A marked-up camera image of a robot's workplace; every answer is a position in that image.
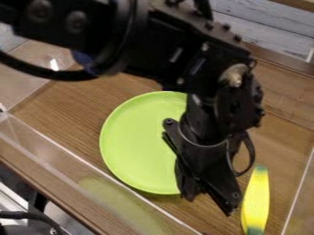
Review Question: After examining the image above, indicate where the green round plate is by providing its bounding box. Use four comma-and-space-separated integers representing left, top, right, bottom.
99, 91, 187, 195

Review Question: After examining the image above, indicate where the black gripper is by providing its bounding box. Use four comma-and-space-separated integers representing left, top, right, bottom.
162, 118, 257, 216

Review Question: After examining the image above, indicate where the clear acrylic enclosure wall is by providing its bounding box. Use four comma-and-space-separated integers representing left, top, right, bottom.
0, 111, 202, 235

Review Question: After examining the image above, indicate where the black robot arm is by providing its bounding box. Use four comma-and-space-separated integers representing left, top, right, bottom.
0, 0, 265, 214

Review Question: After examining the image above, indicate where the yellow green banana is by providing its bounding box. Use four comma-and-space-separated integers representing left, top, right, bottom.
241, 165, 270, 235

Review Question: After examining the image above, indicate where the black cable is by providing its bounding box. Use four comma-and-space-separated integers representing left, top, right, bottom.
0, 50, 99, 83

